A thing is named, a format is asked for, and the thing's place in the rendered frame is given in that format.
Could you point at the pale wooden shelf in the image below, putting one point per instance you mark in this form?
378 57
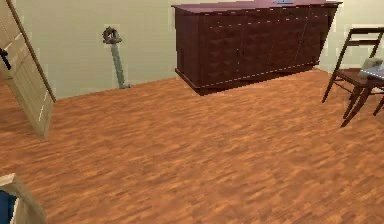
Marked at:
25 203

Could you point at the small blue flat object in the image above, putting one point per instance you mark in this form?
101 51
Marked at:
283 2

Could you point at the grey lumpy object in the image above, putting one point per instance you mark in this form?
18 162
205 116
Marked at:
370 63

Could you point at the pale wooden room door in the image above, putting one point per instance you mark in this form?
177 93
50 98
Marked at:
23 76

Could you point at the dark brown wooden chair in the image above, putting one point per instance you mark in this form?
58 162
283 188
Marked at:
350 71

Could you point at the dark brown wooden sideboard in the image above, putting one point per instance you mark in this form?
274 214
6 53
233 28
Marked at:
246 43

